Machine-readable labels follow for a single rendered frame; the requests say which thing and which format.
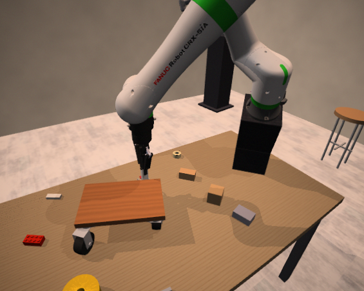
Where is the yellow short cylinder with center hole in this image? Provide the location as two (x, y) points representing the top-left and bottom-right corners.
(62, 274), (101, 291)

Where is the wooden dolly with casters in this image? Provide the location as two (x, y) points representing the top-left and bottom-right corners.
(72, 178), (166, 255)

